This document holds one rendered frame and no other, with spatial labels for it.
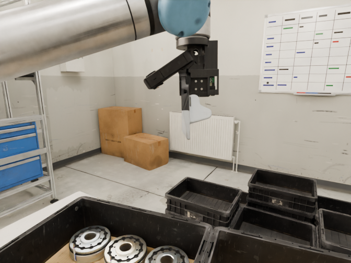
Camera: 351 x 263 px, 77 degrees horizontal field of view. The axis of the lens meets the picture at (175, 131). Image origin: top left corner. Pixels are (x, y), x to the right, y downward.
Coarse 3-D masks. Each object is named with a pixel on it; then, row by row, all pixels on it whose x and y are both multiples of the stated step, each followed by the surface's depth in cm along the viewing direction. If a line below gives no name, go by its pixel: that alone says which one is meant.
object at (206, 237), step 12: (72, 204) 62; (108, 204) 62; (120, 204) 62; (156, 216) 57; (168, 216) 56; (36, 228) 52; (204, 228) 52; (12, 240) 48; (204, 240) 48; (0, 252) 45; (204, 252) 44
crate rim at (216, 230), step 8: (216, 232) 50; (224, 232) 51; (232, 232) 50; (240, 232) 50; (248, 232) 50; (216, 240) 48; (256, 240) 48; (264, 240) 48; (272, 240) 48; (280, 240) 48; (208, 248) 45; (296, 248) 46; (304, 248) 45; (312, 248) 45; (208, 256) 45; (328, 256) 44; (336, 256) 43; (344, 256) 43
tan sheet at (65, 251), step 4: (112, 236) 63; (68, 244) 60; (64, 248) 59; (68, 248) 59; (148, 248) 59; (152, 248) 59; (60, 252) 58; (64, 252) 58; (68, 252) 58; (148, 252) 58; (52, 256) 56; (56, 256) 56; (60, 256) 56; (64, 256) 56; (68, 256) 56; (48, 260) 55; (52, 260) 55; (56, 260) 55; (60, 260) 55; (64, 260) 55; (68, 260) 55; (72, 260) 55; (100, 260) 55; (192, 260) 55
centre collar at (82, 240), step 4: (88, 232) 60; (92, 232) 60; (96, 232) 60; (84, 236) 58; (96, 236) 58; (80, 240) 57; (84, 240) 57; (88, 240) 57; (92, 240) 57; (96, 240) 57
